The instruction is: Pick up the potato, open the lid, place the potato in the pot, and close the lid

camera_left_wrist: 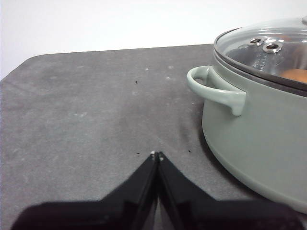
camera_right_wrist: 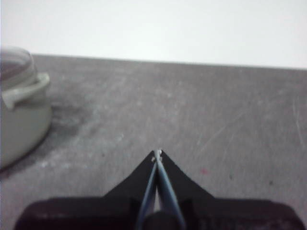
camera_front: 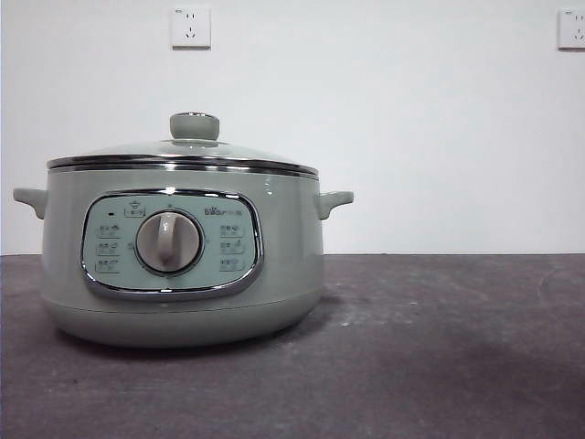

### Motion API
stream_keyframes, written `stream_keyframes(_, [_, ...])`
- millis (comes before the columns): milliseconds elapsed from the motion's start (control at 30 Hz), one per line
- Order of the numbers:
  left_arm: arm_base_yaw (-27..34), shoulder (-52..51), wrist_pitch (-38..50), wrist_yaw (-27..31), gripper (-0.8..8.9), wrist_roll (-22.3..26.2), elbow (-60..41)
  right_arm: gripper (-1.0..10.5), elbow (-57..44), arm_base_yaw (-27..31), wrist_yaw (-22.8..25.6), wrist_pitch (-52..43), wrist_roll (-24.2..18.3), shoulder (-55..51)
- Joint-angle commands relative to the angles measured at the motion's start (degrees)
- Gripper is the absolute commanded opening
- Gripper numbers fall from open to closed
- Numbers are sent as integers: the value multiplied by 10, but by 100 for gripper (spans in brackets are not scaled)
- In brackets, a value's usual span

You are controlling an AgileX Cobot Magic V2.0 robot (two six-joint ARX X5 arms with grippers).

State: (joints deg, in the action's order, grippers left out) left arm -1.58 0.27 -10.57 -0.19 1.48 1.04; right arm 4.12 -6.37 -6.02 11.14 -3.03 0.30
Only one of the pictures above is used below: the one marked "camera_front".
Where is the pale green electric cooking pot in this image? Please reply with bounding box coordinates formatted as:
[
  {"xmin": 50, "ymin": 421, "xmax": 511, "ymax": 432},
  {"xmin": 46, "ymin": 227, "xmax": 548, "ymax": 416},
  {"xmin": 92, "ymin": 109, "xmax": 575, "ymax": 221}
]
[{"xmin": 12, "ymin": 165, "xmax": 356, "ymax": 348}]

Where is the glass lid with green knob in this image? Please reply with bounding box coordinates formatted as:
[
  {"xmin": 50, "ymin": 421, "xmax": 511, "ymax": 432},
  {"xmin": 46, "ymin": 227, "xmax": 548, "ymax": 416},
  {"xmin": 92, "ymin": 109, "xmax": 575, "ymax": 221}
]
[{"xmin": 45, "ymin": 111, "xmax": 319, "ymax": 177}]

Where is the white wall socket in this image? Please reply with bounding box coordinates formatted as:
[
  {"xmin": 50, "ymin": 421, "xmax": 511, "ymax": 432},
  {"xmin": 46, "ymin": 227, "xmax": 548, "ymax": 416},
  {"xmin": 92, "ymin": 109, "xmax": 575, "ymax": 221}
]
[
  {"xmin": 557, "ymin": 8, "xmax": 585, "ymax": 51},
  {"xmin": 171, "ymin": 5, "xmax": 212, "ymax": 50}
]

